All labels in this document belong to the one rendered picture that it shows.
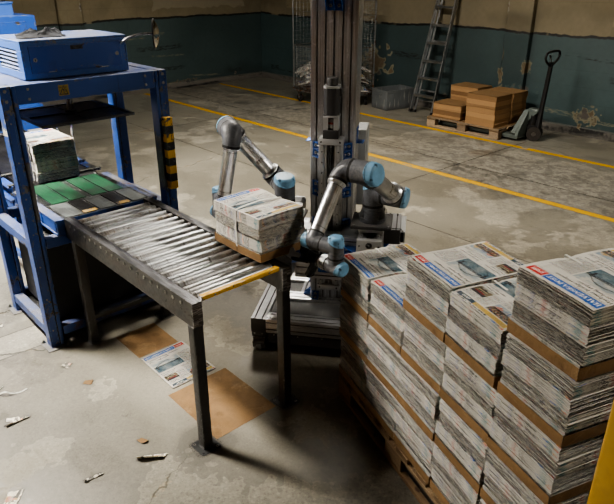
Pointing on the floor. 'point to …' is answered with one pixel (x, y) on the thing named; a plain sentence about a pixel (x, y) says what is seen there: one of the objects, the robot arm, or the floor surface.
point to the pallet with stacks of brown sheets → (480, 109)
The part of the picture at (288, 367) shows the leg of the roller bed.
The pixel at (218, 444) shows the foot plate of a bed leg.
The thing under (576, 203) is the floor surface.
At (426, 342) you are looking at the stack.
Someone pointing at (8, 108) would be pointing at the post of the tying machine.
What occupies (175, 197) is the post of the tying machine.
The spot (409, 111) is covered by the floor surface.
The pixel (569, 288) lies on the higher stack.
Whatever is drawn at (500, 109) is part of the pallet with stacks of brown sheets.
